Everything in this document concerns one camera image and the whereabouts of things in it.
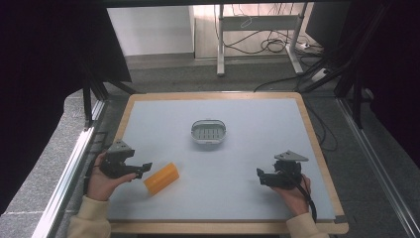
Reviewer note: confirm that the aluminium frame rail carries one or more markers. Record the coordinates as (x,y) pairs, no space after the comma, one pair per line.
(66,178)
(379,172)

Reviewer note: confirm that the person's left hand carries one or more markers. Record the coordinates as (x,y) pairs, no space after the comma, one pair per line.
(99,185)

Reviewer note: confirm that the white panel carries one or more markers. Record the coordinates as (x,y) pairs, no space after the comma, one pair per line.
(150,29)

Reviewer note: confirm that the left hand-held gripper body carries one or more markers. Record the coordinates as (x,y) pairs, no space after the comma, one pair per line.
(116,158)

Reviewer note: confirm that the white desk frame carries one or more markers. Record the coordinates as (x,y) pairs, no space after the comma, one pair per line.
(257,23)

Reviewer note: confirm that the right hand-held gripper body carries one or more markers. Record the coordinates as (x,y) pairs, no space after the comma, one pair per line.
(288,172)

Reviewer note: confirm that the dark monitor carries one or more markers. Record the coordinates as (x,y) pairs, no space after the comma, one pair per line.
(325,26)

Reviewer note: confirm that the white power strip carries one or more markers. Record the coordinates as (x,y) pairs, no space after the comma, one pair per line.
(319,74)

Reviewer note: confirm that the black metal stand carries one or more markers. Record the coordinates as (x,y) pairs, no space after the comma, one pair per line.
(355,72)
(87,105)

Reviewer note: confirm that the light grey table mat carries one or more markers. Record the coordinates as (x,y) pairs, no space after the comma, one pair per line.
(218,185)

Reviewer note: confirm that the grey soap dish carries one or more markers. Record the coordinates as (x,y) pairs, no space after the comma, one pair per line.
(208,132)

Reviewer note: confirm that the dark curtain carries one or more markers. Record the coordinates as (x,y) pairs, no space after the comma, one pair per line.
(396,72)
(39,82)

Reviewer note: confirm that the person's right hand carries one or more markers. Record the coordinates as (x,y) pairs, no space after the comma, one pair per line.
(294,198)

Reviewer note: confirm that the orange soap bar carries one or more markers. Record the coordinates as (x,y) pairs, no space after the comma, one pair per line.
(161,178)

